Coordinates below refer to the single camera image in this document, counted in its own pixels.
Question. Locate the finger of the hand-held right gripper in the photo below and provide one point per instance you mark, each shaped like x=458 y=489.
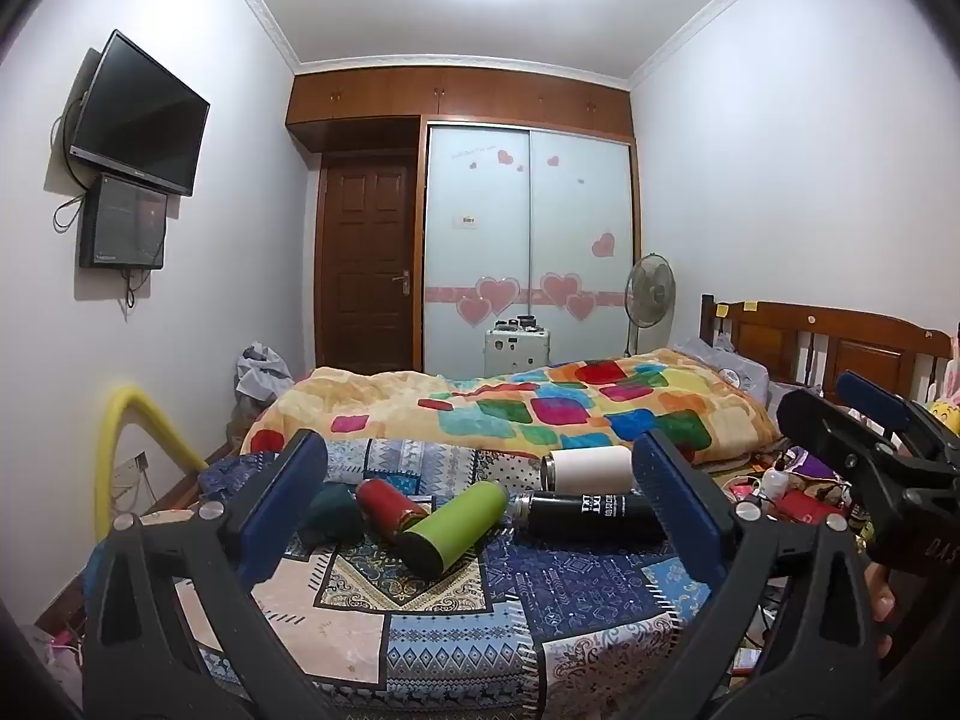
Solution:
x=821 y=424
x=874 y=399

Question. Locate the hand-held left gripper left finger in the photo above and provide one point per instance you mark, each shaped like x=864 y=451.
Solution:
x=281 y=510

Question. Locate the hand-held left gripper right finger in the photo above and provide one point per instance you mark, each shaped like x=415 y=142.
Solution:
x=675 y=510

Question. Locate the person's right hand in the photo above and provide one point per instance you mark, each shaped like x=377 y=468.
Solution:
x=879 y=607

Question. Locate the dark green cap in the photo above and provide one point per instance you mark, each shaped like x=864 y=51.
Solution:
x=330 y=514

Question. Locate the small white bottle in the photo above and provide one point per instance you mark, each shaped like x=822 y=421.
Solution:
x=780 y=477

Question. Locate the wooden bed headboard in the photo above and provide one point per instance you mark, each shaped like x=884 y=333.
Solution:
x=832 y=345

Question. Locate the yellow plush toy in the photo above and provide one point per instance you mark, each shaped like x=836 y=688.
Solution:
x=946 y=414

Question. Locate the black bottle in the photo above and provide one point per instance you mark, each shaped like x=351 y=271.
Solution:
x=592 y=514

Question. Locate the red packet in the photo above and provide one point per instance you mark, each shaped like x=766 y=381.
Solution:
x=806 y=508

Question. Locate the grey pillow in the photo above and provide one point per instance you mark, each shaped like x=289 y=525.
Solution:
x=731 y=371

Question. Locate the red bottle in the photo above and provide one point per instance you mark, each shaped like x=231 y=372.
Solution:
x=390 y=510

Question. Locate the white power strip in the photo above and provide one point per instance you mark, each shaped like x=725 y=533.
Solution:
x=127 y=470

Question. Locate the green bottle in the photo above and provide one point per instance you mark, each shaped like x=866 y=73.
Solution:
x=450 y=525

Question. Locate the colourful checked quilt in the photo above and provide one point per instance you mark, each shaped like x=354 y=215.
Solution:
x=525 y=405

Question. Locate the yellow foam tube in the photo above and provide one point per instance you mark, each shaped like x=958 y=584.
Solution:
x=112 y=427

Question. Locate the patterned blue bed sheet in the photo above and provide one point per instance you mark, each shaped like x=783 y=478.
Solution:
x=450 y=615

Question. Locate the standing electric fan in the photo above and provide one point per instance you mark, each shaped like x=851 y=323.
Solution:
x=651 y=289

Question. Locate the white box appliance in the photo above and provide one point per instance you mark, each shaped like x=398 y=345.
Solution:
x=517 y=349

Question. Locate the brown wooden door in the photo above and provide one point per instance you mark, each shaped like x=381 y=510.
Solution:
x=367 y=262

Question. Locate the wooden wardrobe with heart stickers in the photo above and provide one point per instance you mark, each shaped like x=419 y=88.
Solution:
x=480 y=210

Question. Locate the small black wall monitor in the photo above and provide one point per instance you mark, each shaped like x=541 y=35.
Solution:
x=124 y=221

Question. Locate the wall-mounted black television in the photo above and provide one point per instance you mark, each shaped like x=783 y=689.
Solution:
x=139 y=112

